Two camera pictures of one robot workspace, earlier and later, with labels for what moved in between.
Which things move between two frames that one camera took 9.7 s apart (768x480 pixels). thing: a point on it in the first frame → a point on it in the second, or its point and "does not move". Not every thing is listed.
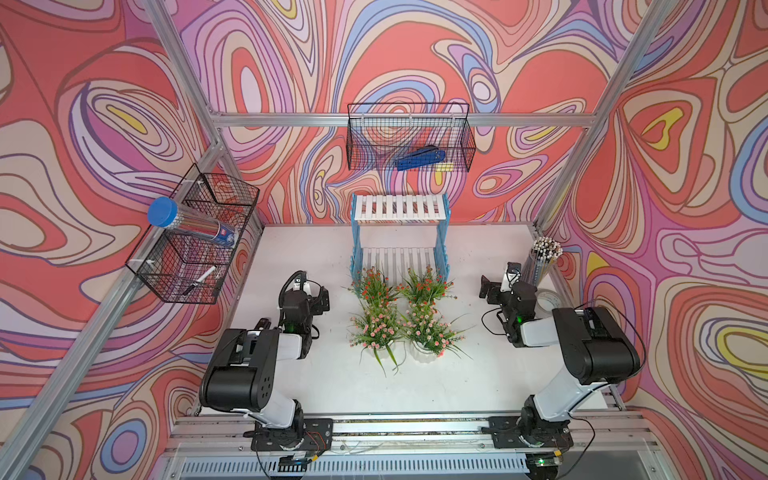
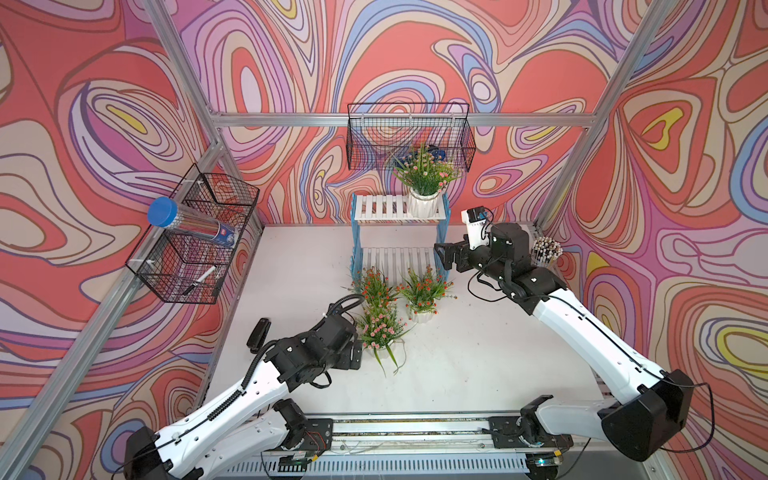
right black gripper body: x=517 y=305 → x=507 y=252
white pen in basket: x=199 y=280 does not move
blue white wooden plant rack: x=397 y=233 does not move
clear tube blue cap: x=164 y=211 does not move
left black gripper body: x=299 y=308 → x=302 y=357
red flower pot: x=427 y=288 does not move
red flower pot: x=374 y=287 does not move
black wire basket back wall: x=377 y=135 does not move
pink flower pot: x=429 y=333 → x=424 y=172
